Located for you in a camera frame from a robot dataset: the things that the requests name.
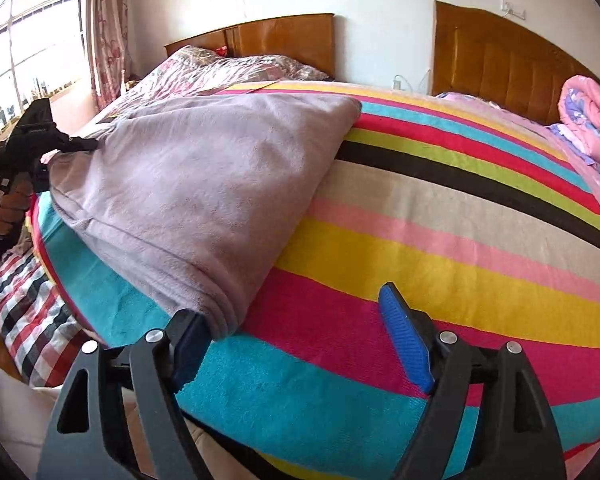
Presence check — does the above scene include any wooden bed headboard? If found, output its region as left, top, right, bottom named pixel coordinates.
left=164, top=13, right=336, bottom=81

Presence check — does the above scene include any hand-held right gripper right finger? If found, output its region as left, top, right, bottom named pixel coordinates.
left=378, top=282, right=567, bottom=480

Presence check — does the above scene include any red black plaid sheet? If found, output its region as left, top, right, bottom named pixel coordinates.
left=0, top=240, right=98, bottom=388

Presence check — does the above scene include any person's left hand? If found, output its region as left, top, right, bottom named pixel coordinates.
left=0, top=174, right=35, bottom=239

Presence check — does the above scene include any pink floral quilt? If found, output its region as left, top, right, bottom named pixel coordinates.
left=77, top=45, right=331, bottom=133

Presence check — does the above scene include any grey fleece blanket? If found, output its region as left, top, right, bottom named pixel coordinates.
left=47, top=92, right=363, bottom=338

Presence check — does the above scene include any panelled wooden headboard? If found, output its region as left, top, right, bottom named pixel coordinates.
left=432, top=0, right=600, bottom=126

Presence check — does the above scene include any rolled pink floral blanket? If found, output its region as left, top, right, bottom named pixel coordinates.
left=557, top=75, right=600, bottom=183

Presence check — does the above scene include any large barred window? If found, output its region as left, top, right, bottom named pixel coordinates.
left=0, top=0, right=91, bottom=148

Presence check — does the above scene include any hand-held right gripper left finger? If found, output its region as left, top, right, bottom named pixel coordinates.
left=36, top=308, right=213, bottom=480

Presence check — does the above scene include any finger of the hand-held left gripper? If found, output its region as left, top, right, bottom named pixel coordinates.
left=59, top=135, right=101, bottom=154

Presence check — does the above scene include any pink floral curtain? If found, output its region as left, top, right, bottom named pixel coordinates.
left=85, top=0, right=131, bottom=111

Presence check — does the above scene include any rainbow striped bed sheet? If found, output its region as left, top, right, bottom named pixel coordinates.
left=27, top=80, right=600, bottom=480

